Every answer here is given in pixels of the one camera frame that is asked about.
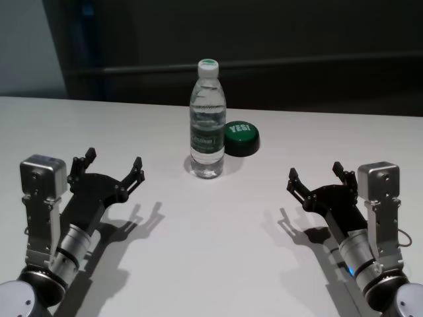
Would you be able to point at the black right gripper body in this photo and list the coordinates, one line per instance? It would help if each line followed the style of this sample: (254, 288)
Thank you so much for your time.
(337, 204)

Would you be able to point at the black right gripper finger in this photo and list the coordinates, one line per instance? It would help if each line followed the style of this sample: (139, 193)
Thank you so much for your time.
(297, 188)
(348, 178)

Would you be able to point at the clear water bottle green label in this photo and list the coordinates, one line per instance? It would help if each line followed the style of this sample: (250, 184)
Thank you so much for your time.
(207, 132)

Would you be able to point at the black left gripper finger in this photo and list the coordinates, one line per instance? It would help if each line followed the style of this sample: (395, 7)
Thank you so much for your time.
(133, 180)
(79, 166)

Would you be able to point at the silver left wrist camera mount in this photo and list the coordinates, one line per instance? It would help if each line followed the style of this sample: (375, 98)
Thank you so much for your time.
(41, 178)

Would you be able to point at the green YES push button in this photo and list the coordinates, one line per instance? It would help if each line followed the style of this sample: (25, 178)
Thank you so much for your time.
(243, 137)

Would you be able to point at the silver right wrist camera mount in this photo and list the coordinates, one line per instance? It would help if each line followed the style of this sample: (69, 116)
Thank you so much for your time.
(380, 185)

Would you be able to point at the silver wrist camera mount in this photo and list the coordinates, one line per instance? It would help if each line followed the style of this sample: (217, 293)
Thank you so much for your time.
(41, 178)
(380, 185)

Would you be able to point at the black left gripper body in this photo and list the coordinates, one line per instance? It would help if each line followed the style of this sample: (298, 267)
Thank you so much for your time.
(96, 195)

